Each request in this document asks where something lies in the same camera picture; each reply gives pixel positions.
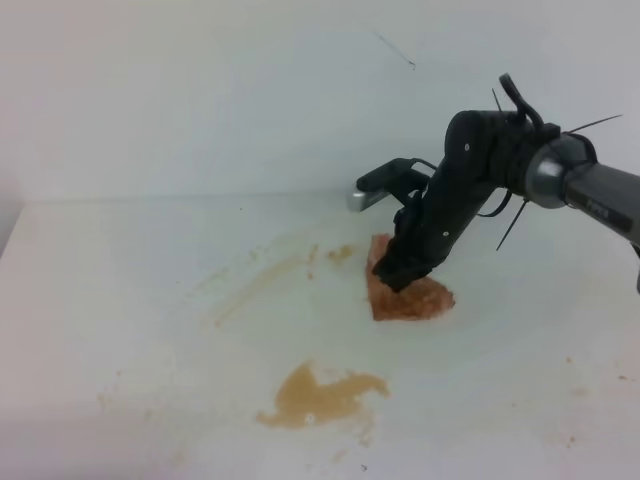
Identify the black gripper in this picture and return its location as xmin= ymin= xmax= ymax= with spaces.
xmin=373 ymin=164 xmax=493 ymax=292

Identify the pink-brown textured rag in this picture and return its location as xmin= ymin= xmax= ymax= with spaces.
xmin=365 ymin=234 xmax=455 ymax=321

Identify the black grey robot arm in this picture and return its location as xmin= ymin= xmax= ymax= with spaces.
xmin=373 ymin=111 xmax=639 ymax=292

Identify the brown coffee spill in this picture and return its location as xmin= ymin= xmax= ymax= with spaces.
xmin=256 ymin=362 xmax=390 ymax=429

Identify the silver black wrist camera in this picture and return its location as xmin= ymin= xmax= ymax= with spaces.
xmin=347 ymin=158 xmax=437 ymax=212

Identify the black camera cable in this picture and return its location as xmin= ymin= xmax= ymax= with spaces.
xmin=498 ymin=72 xmax=546 ymax=131

